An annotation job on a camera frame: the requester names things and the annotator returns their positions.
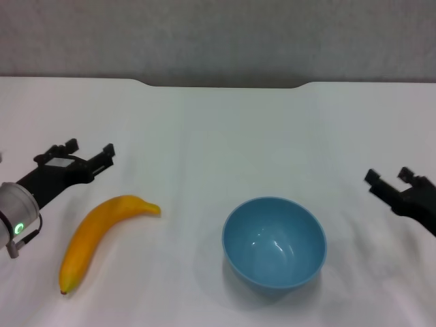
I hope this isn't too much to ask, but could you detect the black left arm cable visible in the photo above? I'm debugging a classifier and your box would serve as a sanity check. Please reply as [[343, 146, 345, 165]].
[[6, 213, 44, 259]]

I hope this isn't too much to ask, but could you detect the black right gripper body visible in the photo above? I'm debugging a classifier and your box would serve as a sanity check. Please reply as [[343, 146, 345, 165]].
[[390, 177, 436, 238]]

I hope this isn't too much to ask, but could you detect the blue plastic bowl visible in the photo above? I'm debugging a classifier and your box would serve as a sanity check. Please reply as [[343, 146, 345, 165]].
[[221, 196, 328, 296]]

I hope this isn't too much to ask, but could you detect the yellow banana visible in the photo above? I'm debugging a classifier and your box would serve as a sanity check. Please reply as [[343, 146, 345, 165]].
[[59, 194, 162, 296]]

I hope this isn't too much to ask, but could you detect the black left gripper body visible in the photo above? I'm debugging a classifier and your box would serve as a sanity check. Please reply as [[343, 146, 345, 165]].
[[15, 152, 96, 209]]

